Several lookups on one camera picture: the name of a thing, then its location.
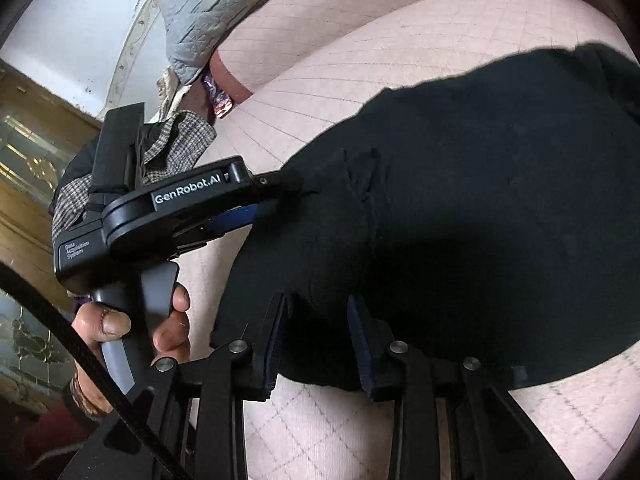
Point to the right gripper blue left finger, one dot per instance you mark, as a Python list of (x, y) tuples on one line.
[(267, 352)]

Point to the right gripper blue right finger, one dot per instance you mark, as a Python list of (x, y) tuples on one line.
[(378, 368)]

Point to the black pants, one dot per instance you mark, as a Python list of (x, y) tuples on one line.
[(493, 215)]

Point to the person's left hand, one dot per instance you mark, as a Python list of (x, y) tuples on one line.
[(96, 324)]

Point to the checkered shirt garment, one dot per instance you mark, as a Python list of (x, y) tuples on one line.
[(168, 148)]

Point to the wooden glass cabinet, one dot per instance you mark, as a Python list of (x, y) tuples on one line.
[(40, 135)]

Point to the pink quilted bedspread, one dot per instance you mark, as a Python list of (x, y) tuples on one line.
[(312, 432)]

